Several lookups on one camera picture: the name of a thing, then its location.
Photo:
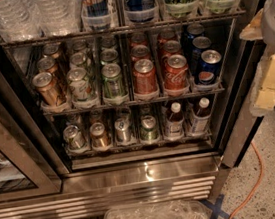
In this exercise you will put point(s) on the blue pepsi can front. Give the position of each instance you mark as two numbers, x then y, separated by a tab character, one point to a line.
208	67

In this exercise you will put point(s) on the white green can middle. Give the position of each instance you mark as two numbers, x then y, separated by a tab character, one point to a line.
79	59

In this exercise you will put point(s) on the clear water bottle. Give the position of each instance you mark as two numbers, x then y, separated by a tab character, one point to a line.
16	22
59	17

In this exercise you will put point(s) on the gold soda can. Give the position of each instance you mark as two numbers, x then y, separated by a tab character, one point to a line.
49	65
50	90

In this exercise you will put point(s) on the silver can bottom middle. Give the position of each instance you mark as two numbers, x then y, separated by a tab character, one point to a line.
123	129

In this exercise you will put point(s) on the gold soda can front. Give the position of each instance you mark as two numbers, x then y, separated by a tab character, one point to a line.
50	90

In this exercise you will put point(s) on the orange soda can front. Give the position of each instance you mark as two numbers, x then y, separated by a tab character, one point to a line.
144	74

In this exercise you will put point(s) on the white green soda can front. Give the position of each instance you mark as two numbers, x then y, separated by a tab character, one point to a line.
80	84

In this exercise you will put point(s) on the red bull energy can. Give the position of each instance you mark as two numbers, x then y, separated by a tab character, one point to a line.
96	10

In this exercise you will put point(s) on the white-cap bottle right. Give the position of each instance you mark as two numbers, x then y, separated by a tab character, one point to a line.
199	115

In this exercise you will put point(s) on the green can bottom shelf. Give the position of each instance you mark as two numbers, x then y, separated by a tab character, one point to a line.
148	128

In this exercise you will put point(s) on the orange soda can middle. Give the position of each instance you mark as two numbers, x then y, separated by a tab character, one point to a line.
140	52

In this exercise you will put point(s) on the blue pepsi can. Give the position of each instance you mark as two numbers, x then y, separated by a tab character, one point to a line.
198	45
208	67

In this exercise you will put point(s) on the red coca-cola can front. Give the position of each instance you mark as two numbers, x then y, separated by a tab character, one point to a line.
175	72

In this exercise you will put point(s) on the white-cap bottle left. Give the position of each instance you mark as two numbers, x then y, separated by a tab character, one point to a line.
174	120

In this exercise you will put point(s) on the blue pepsi can middle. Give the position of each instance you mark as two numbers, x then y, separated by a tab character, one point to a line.
198	45

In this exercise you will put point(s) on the gold can bottom shelf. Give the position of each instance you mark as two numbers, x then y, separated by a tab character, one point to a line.
99	136

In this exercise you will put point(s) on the white-cap bottle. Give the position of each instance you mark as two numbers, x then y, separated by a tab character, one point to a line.
174	120
199	115

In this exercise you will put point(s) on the stainless steel glass-door fridge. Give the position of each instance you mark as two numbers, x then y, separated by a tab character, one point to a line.
42	178

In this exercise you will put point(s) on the gold soda can middle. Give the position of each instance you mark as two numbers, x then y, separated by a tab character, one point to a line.
49	65

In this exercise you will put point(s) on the silver can bottom left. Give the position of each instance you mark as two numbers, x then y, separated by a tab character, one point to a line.
73	137

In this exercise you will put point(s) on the orange soda can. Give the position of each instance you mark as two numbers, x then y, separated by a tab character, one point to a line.
144	74
140	52

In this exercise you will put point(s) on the silver can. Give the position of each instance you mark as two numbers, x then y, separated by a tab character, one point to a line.
73	137
123	129

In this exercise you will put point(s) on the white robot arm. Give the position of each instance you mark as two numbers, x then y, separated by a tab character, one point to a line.
262	27

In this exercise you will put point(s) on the green soda can middle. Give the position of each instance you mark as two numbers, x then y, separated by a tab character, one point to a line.
109	56

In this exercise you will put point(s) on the red cola can middle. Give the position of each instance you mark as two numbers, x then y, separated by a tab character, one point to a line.
170	48

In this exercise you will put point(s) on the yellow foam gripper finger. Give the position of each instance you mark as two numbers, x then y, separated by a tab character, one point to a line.
263	90
252	31

